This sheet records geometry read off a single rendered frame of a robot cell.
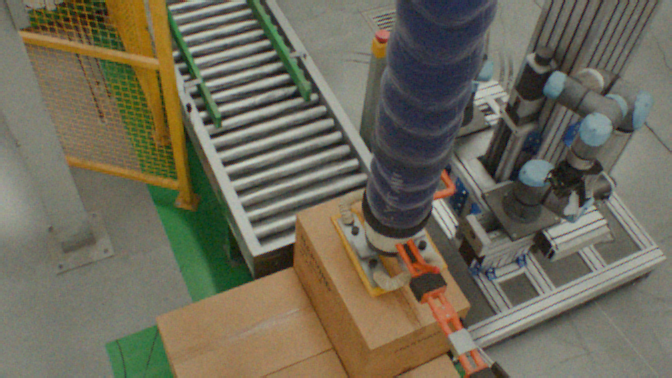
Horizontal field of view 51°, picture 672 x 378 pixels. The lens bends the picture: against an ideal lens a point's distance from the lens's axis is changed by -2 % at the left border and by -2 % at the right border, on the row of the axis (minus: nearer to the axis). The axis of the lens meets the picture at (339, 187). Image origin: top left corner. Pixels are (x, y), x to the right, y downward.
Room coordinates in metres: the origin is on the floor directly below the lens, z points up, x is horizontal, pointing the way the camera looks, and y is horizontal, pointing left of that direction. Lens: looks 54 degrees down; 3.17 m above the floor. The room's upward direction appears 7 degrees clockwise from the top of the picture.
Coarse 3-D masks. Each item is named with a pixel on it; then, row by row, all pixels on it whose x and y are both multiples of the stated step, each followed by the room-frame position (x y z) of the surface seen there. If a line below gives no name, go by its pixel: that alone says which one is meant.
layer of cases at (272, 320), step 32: (256, 288) 1.36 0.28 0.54; (288, 288) 1.38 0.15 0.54; (160, 320) 1.17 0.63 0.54; (192, 320) 1.19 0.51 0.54; (224, 320) 1.20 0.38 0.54; (256, 320) 1.22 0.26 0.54; (288, 320) 1.24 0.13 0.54; (320, 320) 1.26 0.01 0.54; (192, 352) 1.05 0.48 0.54; (224, 352) 1.07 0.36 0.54; (256, 352) 1.09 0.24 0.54; (288, 352) 1.11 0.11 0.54; (320, 352) 1.12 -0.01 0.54
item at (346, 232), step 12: (336, 216) 1.41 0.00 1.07; (360, 216) 1.43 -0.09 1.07; (336, 228) 1.36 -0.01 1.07; (348, 228) 1.36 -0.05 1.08; (360, 228) 1.37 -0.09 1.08; (348, 240) 1.32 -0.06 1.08; (348, 252) 1.28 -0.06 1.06; (360, 264) 1.23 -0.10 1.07; (372, 264) 1.22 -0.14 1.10; (384, 264) 1.24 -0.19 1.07; (372, 276) 1.19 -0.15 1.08; (372, 288) 1.15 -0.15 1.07
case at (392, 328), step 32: (320, 224) 1.45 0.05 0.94; (320, 256) 1.32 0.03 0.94; (384, 256) 1.35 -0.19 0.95; (320, 288) 1.29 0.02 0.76; (352, 288) 1.21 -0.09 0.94; (448, 288) 1.25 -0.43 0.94; (352, 320) 1.09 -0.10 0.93; (384, 320) 1.10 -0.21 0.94; (416, 320) 1.11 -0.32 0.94; (352, 352) 1.06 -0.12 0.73; (384, 352) 1.02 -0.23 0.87; (416, 352) 1.10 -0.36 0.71
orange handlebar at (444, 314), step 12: (444, 180) 1.54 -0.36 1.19; (444, 192) 1.48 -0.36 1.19; (408, 240) 1.27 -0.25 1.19; (408, 264) 1.18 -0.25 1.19; (432, 300) 1.06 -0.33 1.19; (444, 300) 1.07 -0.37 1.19; (432, 312) 1.03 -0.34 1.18; (444, 312) 1.03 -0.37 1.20; (444, 324) 0.99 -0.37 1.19; (456, 324) 0.99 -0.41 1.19; (480, 360) 0.88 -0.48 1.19
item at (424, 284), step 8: (424, 272) 1.15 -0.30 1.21; (432, 272) 1.16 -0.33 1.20; (440, 272) 1.16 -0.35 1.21; (416, 280) 1.12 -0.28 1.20; (424, 280) 1.13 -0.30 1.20; (432, 280) 1.13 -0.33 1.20; (440, 280) 1.13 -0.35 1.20; (416, 288) 1.09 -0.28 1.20; (424, 288) 1.10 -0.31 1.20; (432, 288) 1.10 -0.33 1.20; (440, 288) 1.10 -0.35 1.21; (416, 296) 1.08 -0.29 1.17; (424, 296) 1.07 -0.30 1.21; (432, 296) 1.08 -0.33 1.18
